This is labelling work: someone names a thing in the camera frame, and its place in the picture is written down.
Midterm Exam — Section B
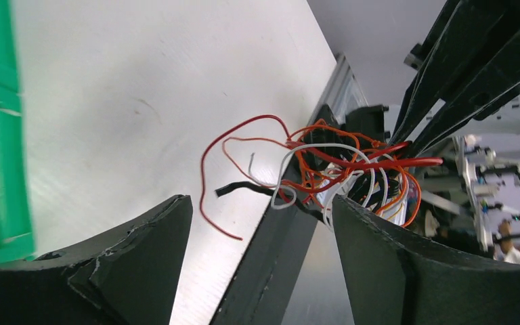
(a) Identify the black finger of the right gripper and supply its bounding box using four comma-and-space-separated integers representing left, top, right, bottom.
406, 0, 520, 158
390, 1, 480, 144

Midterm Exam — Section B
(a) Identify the coloured cable bundle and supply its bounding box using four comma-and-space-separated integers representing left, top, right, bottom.
199, 114, 444, 242

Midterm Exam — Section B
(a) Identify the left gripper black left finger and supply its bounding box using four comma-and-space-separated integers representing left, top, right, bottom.
0, 195, 193, 324

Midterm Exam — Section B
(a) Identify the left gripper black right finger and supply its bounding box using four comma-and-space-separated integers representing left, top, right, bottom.
332, 197, 520, 324

